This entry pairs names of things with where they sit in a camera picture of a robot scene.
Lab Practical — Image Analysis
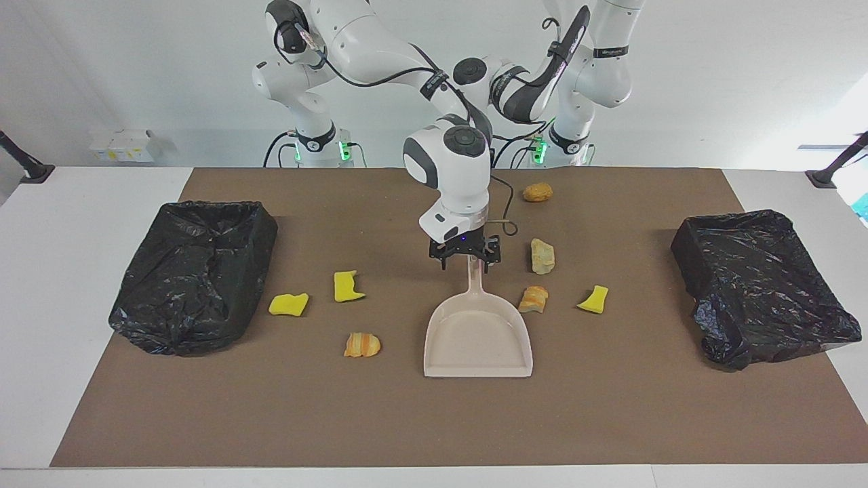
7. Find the pale beige sponge chunk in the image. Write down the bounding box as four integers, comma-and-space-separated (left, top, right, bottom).
530, 238, 556, 275

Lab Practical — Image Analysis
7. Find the beige plastic dustpan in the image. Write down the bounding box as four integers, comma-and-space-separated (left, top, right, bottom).
423, 256, 534, 378

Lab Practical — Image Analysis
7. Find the yellow sponge piece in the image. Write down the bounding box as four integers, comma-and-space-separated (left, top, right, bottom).
334, 270, 367, 303
269, 293, 310, 317
576, 285, 609, 314

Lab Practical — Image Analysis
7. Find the black bag lined bin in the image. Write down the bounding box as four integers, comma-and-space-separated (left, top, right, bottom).
108, 200, 279, 357
671, 209, 863, 371

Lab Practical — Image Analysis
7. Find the brown table mat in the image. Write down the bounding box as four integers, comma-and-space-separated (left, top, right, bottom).
50, 167, 868, 468

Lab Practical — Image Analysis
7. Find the black pole stand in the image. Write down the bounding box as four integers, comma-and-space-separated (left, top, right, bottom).
0, 129, 56, 184
806, 131, 868, 189

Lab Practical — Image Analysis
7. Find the right arm gripper cable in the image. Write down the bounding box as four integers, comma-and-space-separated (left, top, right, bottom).
273, 14, 519, 238

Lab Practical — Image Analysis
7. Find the arm gripper cable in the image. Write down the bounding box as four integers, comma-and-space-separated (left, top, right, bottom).
540, 5, 592, 85
273, 14, 519, 238

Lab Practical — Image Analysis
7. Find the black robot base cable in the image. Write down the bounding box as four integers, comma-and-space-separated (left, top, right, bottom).
493, 134, 543, 168
263, 131, 300, 168

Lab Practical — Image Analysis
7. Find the left arm gripper cable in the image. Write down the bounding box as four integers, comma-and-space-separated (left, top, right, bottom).
540, 5, 592, 85

